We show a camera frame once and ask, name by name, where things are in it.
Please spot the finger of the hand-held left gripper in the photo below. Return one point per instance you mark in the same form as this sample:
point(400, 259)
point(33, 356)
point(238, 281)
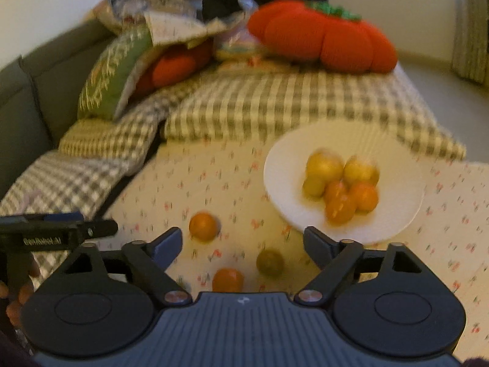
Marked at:
point(61, 217)
point(99, 228)

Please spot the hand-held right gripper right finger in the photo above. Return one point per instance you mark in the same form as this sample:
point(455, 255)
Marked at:
point(319, 244)

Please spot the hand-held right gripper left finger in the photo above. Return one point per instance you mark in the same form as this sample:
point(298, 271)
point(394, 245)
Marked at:
point(168, 242)

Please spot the orange tangerine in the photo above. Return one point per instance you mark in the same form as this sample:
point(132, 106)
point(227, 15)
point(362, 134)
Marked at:
point(340, 209)
point(363, 197)
point(203, 226)
point(228, 280)
point(336, 190)

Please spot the green tangerine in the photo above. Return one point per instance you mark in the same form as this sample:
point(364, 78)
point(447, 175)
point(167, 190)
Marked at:
point(269, 262)

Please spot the small yellow plum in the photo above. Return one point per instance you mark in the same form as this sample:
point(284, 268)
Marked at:
point(313, 186)

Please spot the large yellow citrus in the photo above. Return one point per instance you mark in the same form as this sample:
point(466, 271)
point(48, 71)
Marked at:
point(360, 170)
point(324, 165)

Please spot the white ribbed plate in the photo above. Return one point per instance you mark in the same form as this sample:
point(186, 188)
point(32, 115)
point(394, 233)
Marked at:
point(393, 183)

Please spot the person's left hand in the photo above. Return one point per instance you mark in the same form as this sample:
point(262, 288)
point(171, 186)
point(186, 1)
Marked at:
point(25, 294)

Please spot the cherry print cloth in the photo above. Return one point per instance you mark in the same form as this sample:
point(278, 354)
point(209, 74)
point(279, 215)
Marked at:
point(229, 183)

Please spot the yellow checked cushion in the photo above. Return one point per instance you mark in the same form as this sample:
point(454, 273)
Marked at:
point(114, 137)

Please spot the green sofa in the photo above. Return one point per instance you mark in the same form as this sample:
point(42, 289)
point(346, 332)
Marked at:
point(42, 95)

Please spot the green embroidered pillow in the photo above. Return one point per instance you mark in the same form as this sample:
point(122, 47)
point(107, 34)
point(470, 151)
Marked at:
point(110, 72)

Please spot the small red tomato cushion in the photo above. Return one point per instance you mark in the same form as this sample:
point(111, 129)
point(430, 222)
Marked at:
point(172, 65)

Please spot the clear plastic bag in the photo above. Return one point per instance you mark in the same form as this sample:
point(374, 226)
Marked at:
point(237, 46)

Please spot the large red tomato cushion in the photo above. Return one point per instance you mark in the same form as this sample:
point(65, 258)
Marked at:
point(321, 34)

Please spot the floral cloth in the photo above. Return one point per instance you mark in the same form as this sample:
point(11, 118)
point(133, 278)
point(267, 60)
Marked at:
point(183, 26)

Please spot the patterned fabric bag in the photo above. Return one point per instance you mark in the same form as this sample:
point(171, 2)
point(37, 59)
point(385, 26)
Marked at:
point(141, 4)

